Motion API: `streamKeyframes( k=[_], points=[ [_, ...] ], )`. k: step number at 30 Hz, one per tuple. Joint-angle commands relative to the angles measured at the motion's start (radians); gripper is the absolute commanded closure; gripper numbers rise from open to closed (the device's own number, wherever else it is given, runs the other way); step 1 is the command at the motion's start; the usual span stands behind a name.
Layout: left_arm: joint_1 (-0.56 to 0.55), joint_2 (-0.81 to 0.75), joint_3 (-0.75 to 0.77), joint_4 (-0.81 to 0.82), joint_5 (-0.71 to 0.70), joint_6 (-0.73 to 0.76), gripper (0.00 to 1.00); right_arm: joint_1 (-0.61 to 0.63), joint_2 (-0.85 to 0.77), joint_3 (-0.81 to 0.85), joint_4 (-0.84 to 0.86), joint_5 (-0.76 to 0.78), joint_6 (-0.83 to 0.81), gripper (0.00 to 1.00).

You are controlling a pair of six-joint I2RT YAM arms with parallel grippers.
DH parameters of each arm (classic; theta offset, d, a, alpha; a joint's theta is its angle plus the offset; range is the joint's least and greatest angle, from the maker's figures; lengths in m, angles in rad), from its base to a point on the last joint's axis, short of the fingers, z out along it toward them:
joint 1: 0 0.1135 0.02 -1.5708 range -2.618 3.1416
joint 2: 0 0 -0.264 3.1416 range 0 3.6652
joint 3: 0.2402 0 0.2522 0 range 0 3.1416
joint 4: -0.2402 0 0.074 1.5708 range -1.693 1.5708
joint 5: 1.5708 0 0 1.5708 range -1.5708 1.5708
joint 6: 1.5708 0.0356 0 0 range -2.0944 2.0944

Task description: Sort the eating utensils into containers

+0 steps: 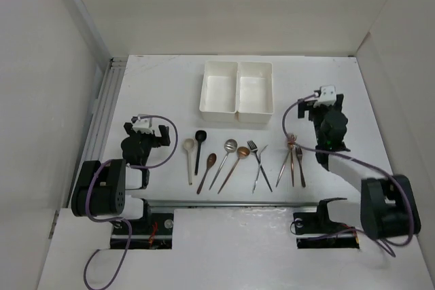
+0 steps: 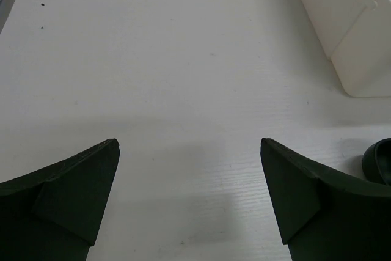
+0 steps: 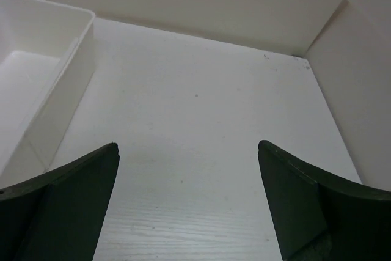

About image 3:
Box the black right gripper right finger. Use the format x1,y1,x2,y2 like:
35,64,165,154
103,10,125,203
258,140,390,260

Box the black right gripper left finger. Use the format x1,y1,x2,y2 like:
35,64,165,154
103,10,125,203
1,142,120,260

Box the right white plastic container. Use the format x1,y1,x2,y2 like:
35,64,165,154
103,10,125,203
1,0,95,180

